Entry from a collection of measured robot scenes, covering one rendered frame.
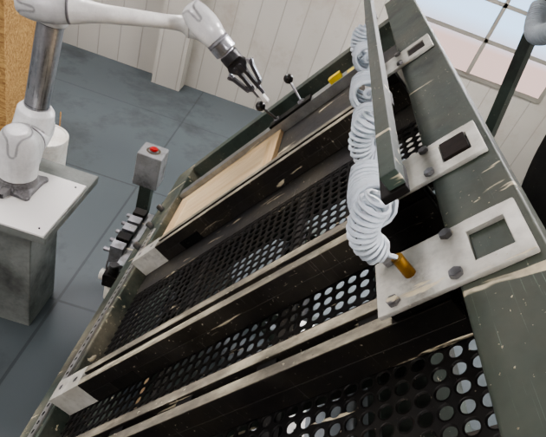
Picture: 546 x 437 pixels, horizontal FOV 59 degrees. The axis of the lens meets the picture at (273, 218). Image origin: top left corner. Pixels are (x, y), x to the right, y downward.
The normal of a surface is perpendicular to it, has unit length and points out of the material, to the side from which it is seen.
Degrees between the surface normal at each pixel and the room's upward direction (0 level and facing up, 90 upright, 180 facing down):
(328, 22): 90
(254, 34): 90
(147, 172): 90
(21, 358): 0
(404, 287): 57
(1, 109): 90
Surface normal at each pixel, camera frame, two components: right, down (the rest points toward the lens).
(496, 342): -0.63, -0.69
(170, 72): -0.12, 0.56
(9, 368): 0.30, -0.76
